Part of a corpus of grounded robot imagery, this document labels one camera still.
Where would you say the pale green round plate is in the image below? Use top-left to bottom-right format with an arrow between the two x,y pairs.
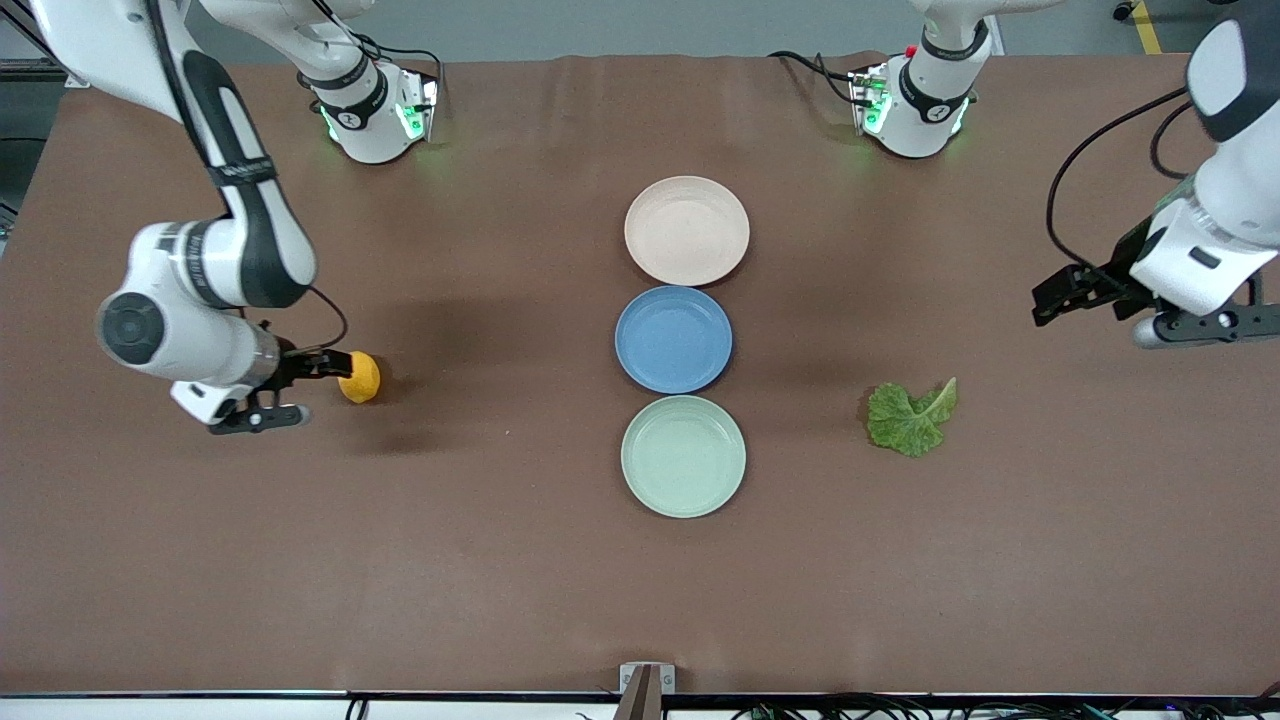
621,395 -> 748,519

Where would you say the black base cable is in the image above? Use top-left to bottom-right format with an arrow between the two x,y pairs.
335,20 -> 447,97
767,49 -> 863,107

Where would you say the short black left arm cable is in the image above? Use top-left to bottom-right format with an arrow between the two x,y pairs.
1149,100 -> 1207,184

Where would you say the silver arm base connector box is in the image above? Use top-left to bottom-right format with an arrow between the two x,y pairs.
395,68 -> 442,143
848,62 -> 893,137

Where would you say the white table edge rail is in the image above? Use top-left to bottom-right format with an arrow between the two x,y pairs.
0,693 -> 1280,720

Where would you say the black cable bundle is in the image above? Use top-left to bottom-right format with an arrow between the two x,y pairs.
730,685 -> 1280,720

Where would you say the brown table cover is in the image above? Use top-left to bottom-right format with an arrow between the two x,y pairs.
0,52 -> 1280,697

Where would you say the blue round plate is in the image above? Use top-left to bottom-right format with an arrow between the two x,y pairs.
614,285 -> 734,395

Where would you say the yellow lemon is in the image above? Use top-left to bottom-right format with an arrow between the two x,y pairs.
337,350 -> 382,404

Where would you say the beige round plate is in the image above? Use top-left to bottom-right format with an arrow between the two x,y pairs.
624,176 -> 751,287

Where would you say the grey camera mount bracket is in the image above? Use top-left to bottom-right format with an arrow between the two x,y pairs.
612,662 -> 677,720

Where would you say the long black left arm cable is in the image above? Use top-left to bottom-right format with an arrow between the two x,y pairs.
1045,87 -> 1193,274

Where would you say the green lettuce leaf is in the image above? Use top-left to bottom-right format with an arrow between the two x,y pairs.
866,377 -> 958,459

